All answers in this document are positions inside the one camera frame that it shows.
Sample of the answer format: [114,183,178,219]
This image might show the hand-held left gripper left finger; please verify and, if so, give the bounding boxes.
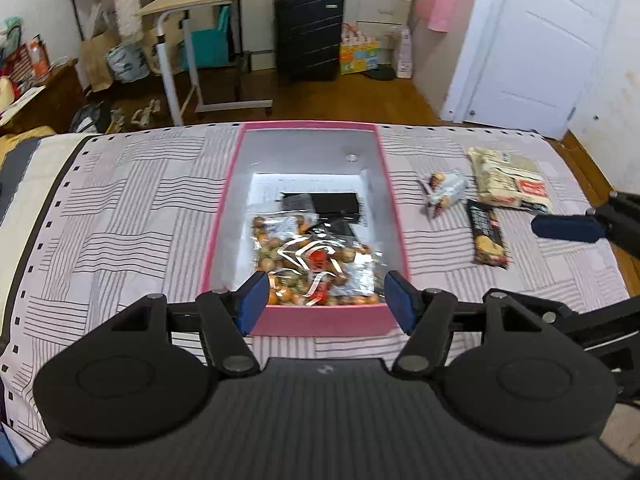
[112,270,271,379]

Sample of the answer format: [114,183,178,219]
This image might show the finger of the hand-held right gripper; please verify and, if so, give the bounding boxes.
[510,292,640,361]
[531,191,640,261]

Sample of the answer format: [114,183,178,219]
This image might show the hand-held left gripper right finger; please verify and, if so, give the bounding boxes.
[384,270,543,379]

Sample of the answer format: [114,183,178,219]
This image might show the pink cardboard box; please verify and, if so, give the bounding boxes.
[199,121,412,338]

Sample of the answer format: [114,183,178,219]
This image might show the black snack bar packet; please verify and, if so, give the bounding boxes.
[465,199,511,270]

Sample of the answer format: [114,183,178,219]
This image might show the beige snack package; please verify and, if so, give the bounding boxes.
[467,146,555,215]

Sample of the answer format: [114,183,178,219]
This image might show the white paper sheet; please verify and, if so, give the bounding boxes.
[247,172,368,221]

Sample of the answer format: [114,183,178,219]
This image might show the black card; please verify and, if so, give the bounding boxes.
[280,191,362,226]

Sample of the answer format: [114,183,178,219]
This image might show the silver snack bar packet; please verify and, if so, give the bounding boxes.
[420,170,470,220]

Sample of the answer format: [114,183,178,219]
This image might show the white door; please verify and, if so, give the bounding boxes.
[452,0,628,138]

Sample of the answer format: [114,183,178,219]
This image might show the white slippers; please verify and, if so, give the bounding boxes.
[131,100,163,128]

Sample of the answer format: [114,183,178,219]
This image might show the white printed bag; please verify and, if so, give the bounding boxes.
[396,25,415,80]

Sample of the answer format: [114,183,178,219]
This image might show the dark bag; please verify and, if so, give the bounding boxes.
[70,102,113,135]

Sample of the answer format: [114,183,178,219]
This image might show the colourful printed carton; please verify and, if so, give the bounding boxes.
[340,22,383,76]

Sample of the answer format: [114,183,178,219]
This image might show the pink hanging bag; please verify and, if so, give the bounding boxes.
[414,0,468,33]

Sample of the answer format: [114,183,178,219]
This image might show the teal bag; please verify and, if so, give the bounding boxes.
[182,5,236,71]

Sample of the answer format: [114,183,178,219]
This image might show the grey printed bag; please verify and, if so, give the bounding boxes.
[106,44,151,83]

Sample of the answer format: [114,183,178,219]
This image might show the black suitcase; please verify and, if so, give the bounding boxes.
[273,0,346,83]

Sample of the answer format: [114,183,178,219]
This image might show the brown paper bag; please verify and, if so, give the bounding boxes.
[80,27,123,93]

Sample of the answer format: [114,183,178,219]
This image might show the wooden nightstand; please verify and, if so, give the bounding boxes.
[0,57,86,136]

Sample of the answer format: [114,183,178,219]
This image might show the red and orange box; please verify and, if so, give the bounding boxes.
[17,35,53,86]

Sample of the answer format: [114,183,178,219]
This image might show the white fluffy cloth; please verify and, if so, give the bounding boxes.
[110,0,146,46]

